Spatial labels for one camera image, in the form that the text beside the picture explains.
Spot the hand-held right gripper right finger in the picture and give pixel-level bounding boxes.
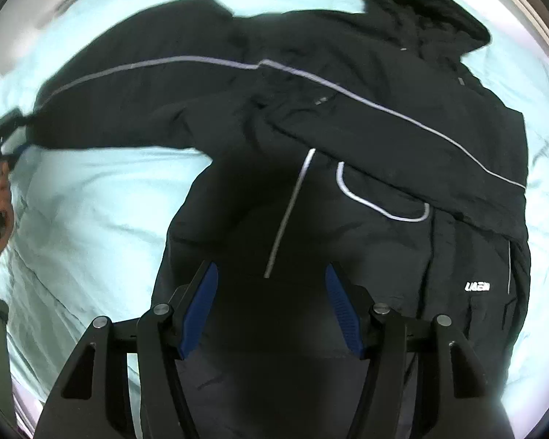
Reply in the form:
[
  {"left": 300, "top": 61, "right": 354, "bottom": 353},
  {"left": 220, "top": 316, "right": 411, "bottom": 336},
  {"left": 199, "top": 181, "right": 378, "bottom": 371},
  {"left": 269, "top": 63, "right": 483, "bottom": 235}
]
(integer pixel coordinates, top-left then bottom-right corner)
[{"left": 324, "top": 262, "right": 515, "bottom": 439}]

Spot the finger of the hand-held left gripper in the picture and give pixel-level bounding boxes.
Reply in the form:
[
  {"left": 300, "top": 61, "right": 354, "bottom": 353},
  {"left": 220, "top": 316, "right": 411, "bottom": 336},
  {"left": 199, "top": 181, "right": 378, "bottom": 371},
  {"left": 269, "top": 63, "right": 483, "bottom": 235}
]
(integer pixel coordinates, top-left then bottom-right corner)
[{"left": 0, "top": 107, "right": 35, "bottom": 156}]

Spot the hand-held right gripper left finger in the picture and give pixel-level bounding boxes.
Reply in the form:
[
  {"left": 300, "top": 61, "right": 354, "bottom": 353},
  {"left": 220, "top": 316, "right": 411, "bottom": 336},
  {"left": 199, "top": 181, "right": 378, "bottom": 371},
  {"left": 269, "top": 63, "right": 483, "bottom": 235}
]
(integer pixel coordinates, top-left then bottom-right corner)
[{"left": 33, "top": 260, "right": 220, "bottom": 439}]

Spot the black jacket with grey piping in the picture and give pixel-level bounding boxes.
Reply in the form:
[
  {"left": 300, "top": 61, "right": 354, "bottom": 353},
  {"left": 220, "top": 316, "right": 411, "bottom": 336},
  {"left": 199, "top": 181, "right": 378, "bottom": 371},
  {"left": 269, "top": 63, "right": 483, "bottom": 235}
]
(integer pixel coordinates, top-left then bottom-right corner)
[{"left": 25, "top": 0, "right": 531, "bottom": 439}]

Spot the light blue bed sheet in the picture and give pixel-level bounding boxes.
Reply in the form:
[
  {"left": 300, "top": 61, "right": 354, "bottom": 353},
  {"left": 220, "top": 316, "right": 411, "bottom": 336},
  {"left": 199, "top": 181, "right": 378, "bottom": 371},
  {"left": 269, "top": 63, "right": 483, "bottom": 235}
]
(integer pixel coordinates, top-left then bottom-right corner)
[{"left": 0, "top": 0, "right": 549, "bottom": 421}]

